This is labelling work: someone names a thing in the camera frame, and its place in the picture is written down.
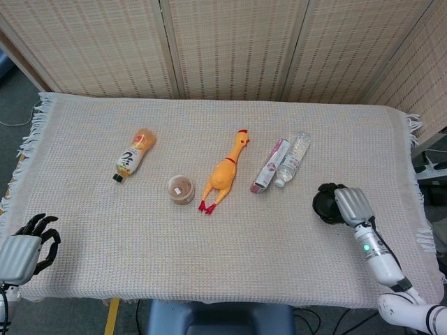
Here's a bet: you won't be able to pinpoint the orange juice bottle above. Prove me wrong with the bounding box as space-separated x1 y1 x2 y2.
112 128 157 183

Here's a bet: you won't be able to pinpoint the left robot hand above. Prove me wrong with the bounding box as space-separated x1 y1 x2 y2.
0 213 61 286

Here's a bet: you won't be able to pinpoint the white cable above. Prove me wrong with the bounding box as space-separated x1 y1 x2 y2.
0 103 40 127

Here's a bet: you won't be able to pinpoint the pink and white carton box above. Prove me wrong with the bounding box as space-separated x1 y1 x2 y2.
249 137 291 194

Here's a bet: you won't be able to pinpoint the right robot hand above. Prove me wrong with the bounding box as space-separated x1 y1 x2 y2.
317 183 374 226

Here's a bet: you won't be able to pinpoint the clear water bottle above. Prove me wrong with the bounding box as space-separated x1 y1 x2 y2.
274 131 312 188

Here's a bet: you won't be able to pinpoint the yellow rubber chicken toy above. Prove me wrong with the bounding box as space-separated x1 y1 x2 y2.
198 129 251 215

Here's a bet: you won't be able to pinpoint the woven bamboo folding screen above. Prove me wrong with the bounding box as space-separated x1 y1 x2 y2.
0 0 447 145

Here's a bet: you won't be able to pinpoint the black cable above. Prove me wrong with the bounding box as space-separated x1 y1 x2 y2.
291 306 350 335

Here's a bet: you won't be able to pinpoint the blue chair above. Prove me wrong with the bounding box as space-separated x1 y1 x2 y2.
145 299 295 335

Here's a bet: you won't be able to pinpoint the beige waffle-weave tablecloth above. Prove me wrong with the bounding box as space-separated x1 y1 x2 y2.
0 91 446 312

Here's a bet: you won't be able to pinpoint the black round object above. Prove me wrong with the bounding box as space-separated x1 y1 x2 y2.
312 191 345 225

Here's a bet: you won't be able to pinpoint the clear jar with brown contents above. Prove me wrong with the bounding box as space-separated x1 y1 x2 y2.
168 174 196 207

